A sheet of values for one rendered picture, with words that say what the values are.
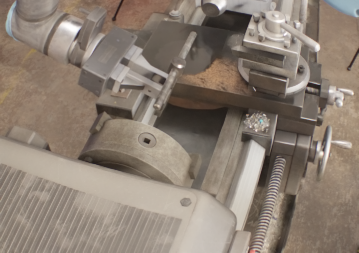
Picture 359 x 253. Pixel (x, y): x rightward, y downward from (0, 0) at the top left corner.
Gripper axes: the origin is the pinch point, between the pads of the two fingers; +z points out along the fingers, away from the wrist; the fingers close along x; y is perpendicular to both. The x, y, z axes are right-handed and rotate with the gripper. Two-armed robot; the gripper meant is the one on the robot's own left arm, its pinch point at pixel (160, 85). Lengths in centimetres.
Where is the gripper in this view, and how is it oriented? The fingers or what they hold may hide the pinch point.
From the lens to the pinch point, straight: 86.6
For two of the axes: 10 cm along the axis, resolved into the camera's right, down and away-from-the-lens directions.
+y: -3.1, 5.8, 7.5
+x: -3.4, 6.7, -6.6
